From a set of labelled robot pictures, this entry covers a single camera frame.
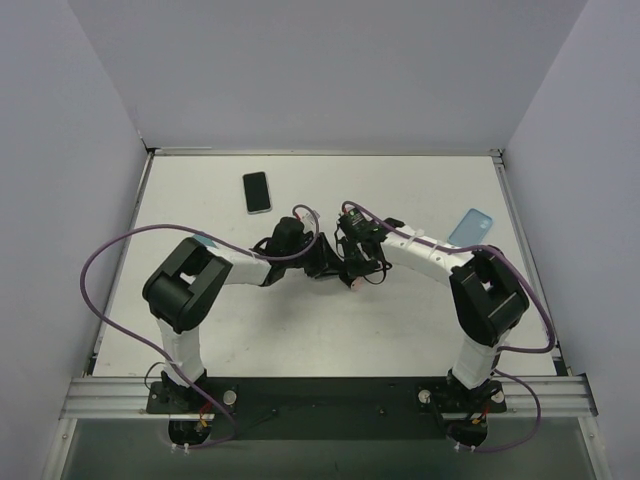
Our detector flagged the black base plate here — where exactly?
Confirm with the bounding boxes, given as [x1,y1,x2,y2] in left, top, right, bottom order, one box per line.
[168,377,497,443]

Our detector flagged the phone in grey case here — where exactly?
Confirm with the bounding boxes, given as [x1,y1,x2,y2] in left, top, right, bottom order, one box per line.
[242,171,272,215]

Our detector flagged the aluminium front rail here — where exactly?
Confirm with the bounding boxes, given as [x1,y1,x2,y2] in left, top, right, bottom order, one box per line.
[61,376,597,419]

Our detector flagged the light blue phone case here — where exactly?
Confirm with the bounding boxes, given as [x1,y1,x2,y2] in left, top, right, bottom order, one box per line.
[448,208,493,247]

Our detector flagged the phone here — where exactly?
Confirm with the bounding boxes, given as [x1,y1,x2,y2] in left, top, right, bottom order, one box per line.
[242,171,272,215]
[349,277,365,291]

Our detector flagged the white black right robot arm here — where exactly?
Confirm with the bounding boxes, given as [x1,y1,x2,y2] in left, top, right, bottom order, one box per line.
[337,208,529,392]

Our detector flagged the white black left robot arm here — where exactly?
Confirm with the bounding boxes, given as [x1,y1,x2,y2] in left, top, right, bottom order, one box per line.
[142,217,347,412]

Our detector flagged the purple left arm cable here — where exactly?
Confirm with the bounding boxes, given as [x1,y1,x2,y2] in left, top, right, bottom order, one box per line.
[80,203,321,449]

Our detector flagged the teal smartphone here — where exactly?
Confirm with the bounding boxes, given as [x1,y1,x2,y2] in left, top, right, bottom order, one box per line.
[192,235,217,248]

